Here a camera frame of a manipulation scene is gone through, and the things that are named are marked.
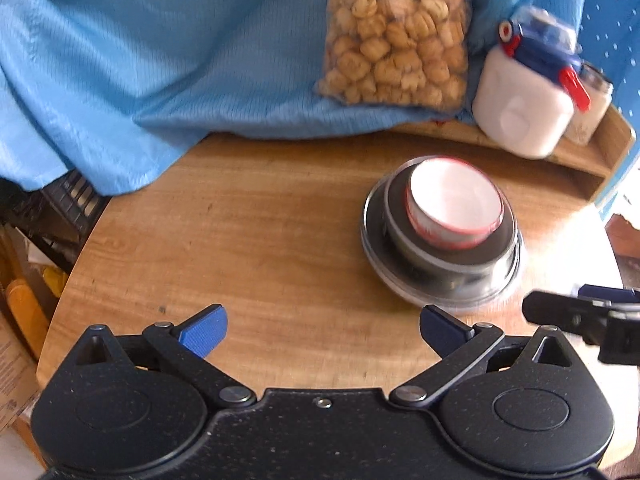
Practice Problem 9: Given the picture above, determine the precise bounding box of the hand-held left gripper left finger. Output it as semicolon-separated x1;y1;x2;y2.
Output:
75;304;258;408

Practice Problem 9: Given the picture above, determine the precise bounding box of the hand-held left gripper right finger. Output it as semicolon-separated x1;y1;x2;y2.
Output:
389;304;573;409

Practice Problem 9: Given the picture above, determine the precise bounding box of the printed cardboard box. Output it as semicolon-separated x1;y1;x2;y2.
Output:
0;305;44;436

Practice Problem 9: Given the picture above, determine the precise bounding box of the large steel plate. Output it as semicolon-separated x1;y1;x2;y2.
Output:
360;159;527;309

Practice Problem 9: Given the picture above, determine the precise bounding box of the steel bowl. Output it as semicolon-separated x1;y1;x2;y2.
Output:
384;160;518;275

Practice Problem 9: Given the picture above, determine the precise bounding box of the blue dotted curtain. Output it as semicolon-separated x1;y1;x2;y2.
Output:
575;0;640;211

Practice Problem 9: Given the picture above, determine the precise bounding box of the white bowl with red rim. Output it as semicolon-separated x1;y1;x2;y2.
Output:
407;200;503;252
406;157;503;236

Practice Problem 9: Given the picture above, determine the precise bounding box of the wooden shelf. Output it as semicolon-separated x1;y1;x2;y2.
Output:
390;105;637;206

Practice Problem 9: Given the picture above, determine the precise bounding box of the blue cloth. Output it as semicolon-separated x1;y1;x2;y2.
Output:
0;0;586;196

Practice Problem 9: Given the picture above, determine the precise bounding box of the clear bag of biscuits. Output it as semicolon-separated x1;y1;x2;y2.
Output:
315;0;473;111

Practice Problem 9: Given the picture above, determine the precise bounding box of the black plastic crate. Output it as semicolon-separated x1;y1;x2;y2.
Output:
0;167;113;271

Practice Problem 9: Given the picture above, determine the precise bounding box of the white jug with blue lid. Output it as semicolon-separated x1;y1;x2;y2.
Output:
472;5;591;160

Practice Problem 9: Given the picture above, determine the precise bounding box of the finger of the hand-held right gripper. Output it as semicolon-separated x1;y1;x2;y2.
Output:
577;284;640;304
521;290;608;346

